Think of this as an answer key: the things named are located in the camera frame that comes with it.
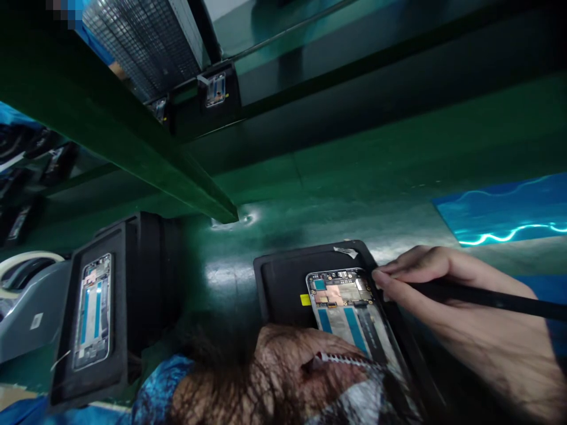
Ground person's right hand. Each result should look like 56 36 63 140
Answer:
372 246 567 425

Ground black stylus tool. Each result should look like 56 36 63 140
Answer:
409 281 567 322

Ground blue plastic sheet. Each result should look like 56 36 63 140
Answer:
432 171 567 248

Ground black tray with tape piece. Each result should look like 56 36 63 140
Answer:
253 240 448 425

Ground stack of black trays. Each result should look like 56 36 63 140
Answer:
49 211 183 408

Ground green shelf beam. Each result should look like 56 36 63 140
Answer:
0 17 240 225

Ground grey tape dispenser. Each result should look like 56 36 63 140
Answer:
0 259 73 365

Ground metal mesh panel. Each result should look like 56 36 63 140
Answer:
82 0 206 105

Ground white tape roll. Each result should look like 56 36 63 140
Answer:
0 251 66 304

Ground row of black trays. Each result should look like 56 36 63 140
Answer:
0 123 80 249

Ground phone frame with circuit board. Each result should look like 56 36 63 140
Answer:
305 267 413 390

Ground silver phone frame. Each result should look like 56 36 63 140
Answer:
197 71 229 109

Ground phone frame with blue strips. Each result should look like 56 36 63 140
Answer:
71 253 113 372

